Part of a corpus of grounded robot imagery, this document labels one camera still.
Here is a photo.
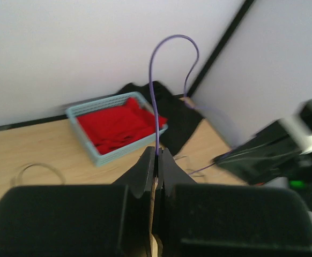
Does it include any black cloth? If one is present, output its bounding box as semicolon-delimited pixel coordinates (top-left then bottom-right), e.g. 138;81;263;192
117;81;206;156

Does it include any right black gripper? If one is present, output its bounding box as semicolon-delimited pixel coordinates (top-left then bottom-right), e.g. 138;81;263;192
212;125;312;211

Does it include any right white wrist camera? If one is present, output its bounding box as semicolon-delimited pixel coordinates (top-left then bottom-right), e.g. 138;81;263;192
278;99;312;154

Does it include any thin white wire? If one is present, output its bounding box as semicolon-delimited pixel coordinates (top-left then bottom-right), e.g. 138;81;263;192
0;163;65;188

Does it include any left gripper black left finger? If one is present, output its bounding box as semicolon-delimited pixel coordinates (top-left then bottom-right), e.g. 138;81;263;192
0;147;155;256

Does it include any thin purple wire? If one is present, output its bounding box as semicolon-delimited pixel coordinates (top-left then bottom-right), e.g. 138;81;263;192
148;34;240;176

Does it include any red cloth in basket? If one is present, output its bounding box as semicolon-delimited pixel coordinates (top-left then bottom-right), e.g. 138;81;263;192
77;97;155;155

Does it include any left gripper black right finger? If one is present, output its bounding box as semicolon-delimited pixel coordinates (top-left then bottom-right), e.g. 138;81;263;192
155;149;312;256

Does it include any light blue plastic basket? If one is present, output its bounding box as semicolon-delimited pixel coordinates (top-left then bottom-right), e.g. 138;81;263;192
65;92;155;167

